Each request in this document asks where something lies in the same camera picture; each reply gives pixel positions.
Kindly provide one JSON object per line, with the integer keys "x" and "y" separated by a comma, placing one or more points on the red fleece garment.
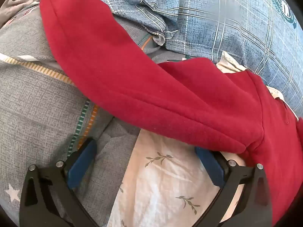
{"x": 142, "y": 87}

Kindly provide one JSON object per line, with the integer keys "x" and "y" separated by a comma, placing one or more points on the cream leaf-print bed sheet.
{"x": 165, "y": 182}

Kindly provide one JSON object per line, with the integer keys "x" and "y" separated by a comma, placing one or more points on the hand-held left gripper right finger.
{"x": 209, "y": 166}

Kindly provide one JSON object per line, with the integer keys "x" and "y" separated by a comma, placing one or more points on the grey striped star quilt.
{"x": 35, "y": 99}

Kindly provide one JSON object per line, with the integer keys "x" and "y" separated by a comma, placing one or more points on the blue plaid quilt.
{"x": 213, "y": 28}

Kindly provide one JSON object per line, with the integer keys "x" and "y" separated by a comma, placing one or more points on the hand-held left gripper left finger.
{"x": 81, "y": 162}

